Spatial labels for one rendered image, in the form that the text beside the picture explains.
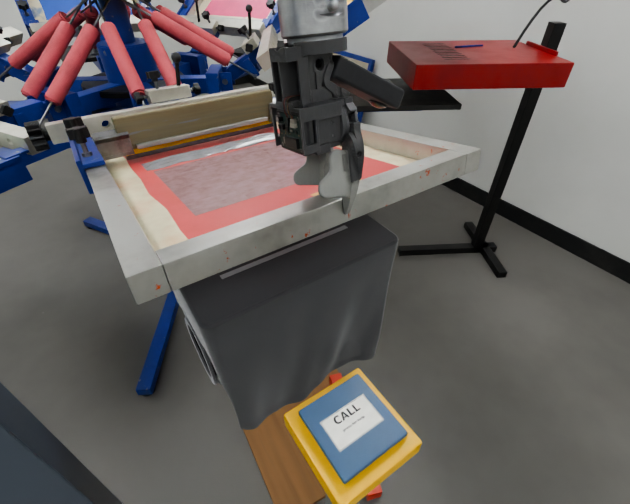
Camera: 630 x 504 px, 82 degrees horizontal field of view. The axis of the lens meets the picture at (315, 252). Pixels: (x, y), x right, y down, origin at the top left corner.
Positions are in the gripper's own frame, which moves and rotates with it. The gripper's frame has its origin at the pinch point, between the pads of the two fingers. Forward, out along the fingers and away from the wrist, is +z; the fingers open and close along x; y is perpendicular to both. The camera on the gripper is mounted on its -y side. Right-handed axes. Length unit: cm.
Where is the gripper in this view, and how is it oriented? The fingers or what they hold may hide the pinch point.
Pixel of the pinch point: (339, 198)
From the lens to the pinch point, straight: 53.0
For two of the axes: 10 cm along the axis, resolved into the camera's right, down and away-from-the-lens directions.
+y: -8.3, 3.5, -4.3
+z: 0.9, 8.5, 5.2
